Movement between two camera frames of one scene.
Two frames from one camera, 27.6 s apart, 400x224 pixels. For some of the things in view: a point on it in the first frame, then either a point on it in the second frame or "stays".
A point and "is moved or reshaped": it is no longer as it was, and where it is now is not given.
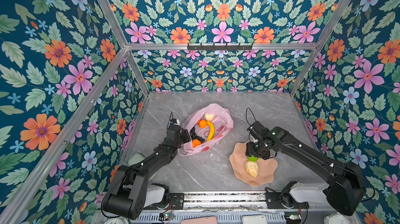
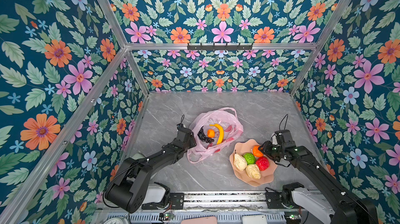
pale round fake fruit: [209, 117] to [239, 162]
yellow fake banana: [212, 130] to [222, 133]
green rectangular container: [136, 159] stays
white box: [254, 219] stays
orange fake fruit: [202, 124] to [210, 133]
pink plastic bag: [223, 123] is moved or reshaped
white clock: [117, 220] stays
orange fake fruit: [196, 142] is moved or reshaped
